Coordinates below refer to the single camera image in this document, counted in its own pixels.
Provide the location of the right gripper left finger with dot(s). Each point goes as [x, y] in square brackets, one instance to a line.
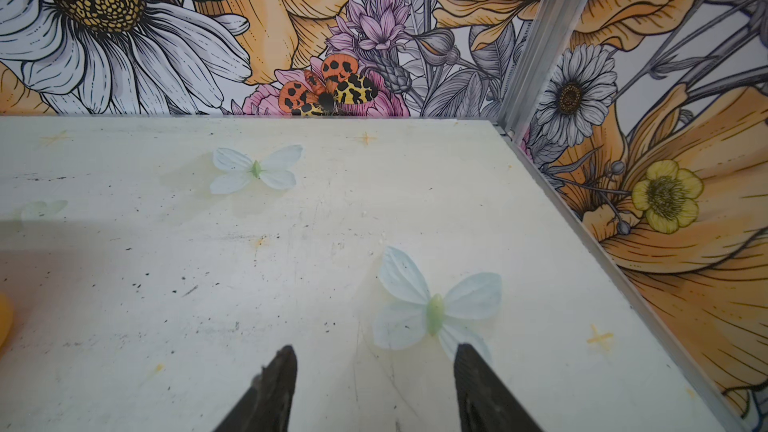
[266, 405]

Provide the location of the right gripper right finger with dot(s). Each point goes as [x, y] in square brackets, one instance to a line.
[485, 404]

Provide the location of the yellow plastic bin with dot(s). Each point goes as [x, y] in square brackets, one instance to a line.
[6, 318]

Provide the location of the right aluminium corner post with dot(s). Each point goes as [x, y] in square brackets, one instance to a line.
[548, 36]

